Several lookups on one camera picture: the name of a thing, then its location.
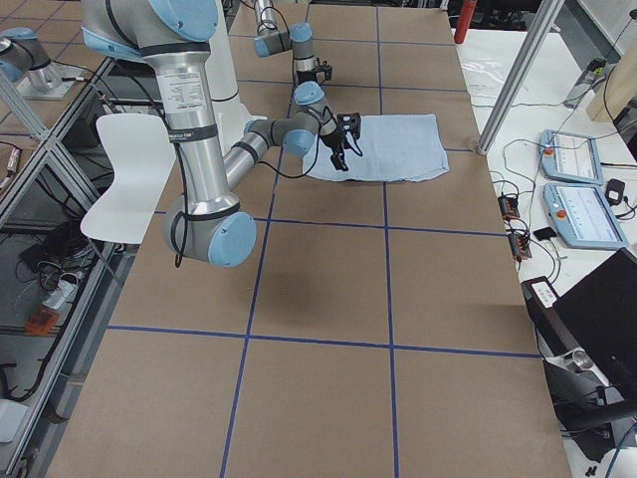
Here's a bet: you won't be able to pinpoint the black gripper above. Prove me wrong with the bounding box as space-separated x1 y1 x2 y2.
320 129 347 171
296 70 318 85

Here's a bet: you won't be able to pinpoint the light blue button-up shirt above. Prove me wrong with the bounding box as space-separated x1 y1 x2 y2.
302 114 449 182

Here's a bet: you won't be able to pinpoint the second grey robot base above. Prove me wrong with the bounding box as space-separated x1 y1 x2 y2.
1 27 73 101

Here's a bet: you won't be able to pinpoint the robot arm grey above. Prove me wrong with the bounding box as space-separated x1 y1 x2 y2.
253 1 320 84
82 1 349 268

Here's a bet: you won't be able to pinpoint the clear plastic bag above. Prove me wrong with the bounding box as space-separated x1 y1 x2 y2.
461 59 506 99

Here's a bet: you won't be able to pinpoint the white plastic chair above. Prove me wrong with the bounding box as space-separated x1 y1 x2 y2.
81 114 176 244

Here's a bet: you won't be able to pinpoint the red cylinder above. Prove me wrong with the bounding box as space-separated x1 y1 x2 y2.
454 0 477 45

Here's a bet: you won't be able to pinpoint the upper blue teach pendant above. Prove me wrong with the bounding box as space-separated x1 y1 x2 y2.
539 129 604 185

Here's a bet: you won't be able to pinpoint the blue teach pendant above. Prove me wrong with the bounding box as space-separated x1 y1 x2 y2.
542 182 629 251
539 129 604 185

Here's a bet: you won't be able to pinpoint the lower blue teach pendant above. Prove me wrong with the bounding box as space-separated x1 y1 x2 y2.
542 182 629 251

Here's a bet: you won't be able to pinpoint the black laptop computer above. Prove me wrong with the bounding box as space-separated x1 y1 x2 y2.
554 248 636 395

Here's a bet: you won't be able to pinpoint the orange device on floor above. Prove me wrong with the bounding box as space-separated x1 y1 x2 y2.
25 307 60 337

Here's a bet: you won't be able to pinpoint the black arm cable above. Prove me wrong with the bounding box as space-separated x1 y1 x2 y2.
168 109 364 270

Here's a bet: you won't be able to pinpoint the aluminium frame post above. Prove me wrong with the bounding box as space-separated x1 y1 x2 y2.
477 0 564 155

